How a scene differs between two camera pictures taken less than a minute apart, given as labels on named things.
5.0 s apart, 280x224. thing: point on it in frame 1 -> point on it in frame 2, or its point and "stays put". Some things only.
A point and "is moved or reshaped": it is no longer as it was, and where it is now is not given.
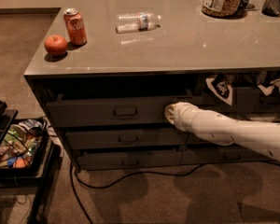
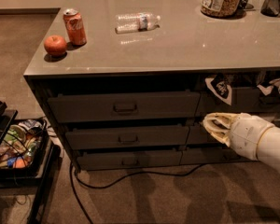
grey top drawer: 111,112 is moved or reshaped
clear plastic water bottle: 133,22 stays put
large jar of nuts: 222,0 stays put
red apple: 55,45 stays put
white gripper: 179,116 -> 247,135
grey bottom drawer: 110,160 stays put
